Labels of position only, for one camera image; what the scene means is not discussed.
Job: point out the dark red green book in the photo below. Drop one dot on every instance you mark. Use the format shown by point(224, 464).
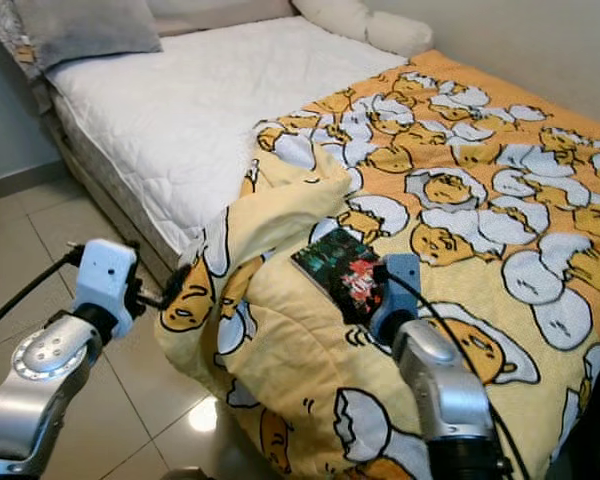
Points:
point(335, 270)

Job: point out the plain grey pillow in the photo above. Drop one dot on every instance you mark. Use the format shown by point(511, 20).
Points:
point(90, 30)

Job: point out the white quilted mattress pad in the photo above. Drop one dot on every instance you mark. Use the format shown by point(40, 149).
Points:
point(190, 100)

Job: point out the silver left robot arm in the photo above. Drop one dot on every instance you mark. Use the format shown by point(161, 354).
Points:
point(40, 400)

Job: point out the yellow egg print blanket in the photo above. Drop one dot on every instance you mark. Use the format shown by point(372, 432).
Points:
point(440, 200)

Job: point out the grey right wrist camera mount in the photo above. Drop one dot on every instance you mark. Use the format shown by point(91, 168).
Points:
point(398, 290)

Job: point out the beige knotted bolster pillow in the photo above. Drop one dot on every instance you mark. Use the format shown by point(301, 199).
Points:
point(360, 25)

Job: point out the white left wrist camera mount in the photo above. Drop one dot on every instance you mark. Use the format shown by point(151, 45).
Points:
point(105, 280)

